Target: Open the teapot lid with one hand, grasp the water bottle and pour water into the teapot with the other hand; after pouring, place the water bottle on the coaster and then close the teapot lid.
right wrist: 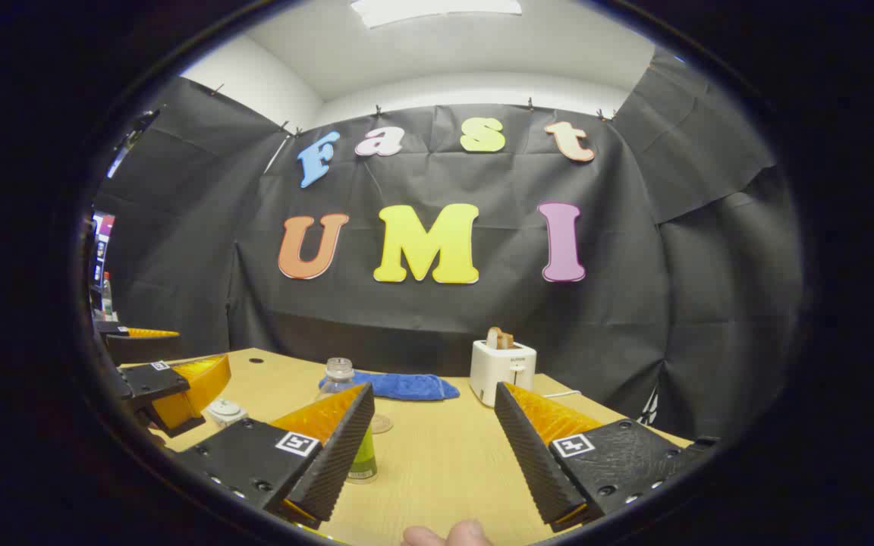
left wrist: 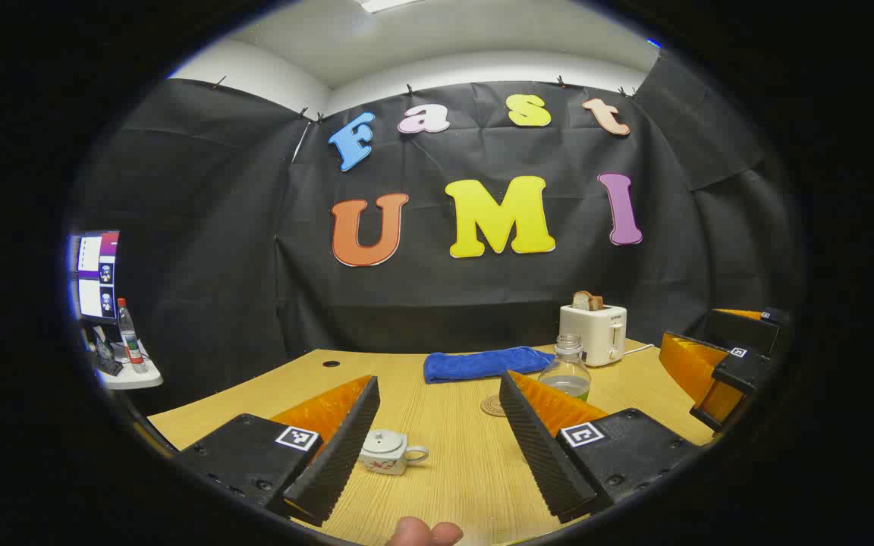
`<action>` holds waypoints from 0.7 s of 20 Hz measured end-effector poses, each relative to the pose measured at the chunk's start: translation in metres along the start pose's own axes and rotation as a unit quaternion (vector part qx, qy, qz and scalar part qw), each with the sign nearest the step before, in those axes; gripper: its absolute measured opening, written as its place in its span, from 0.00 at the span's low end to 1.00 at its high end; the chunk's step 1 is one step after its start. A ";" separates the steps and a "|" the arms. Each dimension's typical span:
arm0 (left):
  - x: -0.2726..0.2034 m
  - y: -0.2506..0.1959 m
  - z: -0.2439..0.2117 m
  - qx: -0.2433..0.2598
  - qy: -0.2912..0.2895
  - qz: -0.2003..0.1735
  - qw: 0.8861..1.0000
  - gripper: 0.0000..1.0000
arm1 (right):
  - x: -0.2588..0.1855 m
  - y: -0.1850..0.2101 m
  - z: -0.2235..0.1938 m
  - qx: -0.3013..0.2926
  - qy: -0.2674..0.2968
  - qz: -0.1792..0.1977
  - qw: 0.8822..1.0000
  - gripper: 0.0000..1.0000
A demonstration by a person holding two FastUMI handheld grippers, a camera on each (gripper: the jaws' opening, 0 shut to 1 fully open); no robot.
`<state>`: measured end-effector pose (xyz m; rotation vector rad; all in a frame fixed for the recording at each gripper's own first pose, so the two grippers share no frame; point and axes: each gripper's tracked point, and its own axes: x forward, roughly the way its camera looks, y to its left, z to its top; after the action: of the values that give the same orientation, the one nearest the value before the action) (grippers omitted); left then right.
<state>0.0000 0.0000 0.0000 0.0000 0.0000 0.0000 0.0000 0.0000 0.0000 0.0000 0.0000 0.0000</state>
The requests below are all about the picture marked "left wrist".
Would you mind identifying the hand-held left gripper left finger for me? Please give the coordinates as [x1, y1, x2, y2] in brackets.
[176, 375, 381, 528]

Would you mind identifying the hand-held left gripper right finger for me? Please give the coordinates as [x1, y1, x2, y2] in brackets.
[498, 370, 703, 524]

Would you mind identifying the white floral teacup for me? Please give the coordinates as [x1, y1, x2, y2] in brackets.
[359, 429, 430, 476]

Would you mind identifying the clear green-label water bottle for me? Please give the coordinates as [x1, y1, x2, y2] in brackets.
[538, 334, 592, 401]

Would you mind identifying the red-cap plastic bottle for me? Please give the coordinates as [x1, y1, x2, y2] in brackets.
[117, 298, 148, 374]

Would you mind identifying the blue towel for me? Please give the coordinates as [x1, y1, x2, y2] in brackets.
[423, 347, 557, 384]

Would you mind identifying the white toaster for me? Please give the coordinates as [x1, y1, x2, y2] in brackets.
[559, 303, 627, 368]

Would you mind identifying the white side table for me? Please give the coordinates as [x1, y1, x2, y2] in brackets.
[92, 341, 165, 391]

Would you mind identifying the black backdrop cloth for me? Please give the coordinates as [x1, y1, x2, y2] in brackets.
[65, 52, 806, 418]

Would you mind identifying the computer monitor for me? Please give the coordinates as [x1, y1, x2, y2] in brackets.
[68, 230, 121, 327]

